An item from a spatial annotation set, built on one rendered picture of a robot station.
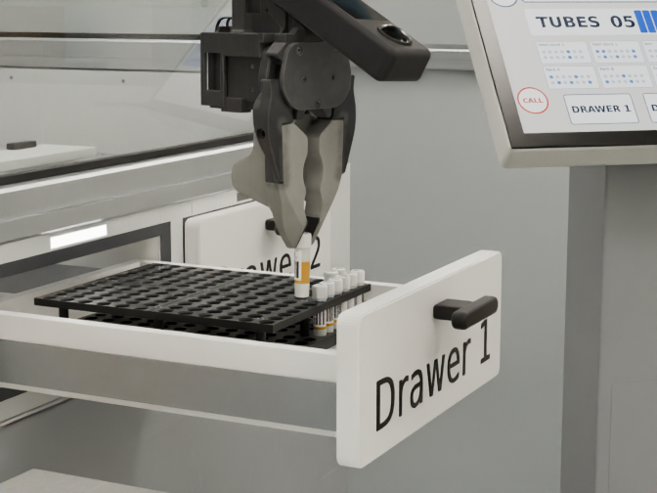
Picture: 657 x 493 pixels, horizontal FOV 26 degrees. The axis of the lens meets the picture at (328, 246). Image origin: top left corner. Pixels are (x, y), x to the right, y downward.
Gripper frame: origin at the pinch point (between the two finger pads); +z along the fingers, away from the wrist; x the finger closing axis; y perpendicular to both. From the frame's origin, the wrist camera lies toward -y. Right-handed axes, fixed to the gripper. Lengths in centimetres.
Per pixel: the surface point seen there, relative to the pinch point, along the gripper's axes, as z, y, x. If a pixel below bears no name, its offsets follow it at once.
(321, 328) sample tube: 10.2, 7.4, -10.2
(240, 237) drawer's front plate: 8.1, 34.3, -28.8
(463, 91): 2, 99, -161
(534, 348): 53, 83, -164
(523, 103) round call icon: -3, 31, -76
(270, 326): 8.0, 4.8, -1.3
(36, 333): 9.9, 22.1, 7.0
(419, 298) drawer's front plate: 5.8, -3.7, -8.5
